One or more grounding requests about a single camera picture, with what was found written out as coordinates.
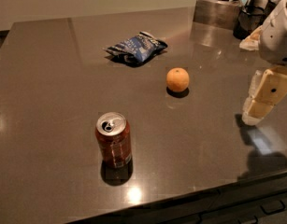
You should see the orange fruit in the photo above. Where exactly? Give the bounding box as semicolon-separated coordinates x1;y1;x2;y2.
166;67;190;92

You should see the steel snack dispenser base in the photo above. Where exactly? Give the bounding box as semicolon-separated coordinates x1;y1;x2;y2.
193;0;240;30

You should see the black mesh cup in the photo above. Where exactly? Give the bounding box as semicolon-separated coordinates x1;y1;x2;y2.
233;6;265;40

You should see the dark drawer front with handles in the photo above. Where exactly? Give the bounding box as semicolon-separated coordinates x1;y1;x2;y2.
68;171;287;224

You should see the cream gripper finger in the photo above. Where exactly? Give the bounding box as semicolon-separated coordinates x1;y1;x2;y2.
242;66;287;126
249;70;264;98

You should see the blue chip bag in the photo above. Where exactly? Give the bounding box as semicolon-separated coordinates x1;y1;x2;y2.
105;32;168;64

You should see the red coke can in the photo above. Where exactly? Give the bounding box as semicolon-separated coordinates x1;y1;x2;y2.
95;112;132;169

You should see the white napkin pile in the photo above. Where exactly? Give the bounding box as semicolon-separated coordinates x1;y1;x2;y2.
239;26;262;51

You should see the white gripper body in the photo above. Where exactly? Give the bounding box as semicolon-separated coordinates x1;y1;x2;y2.
259;0;287;66

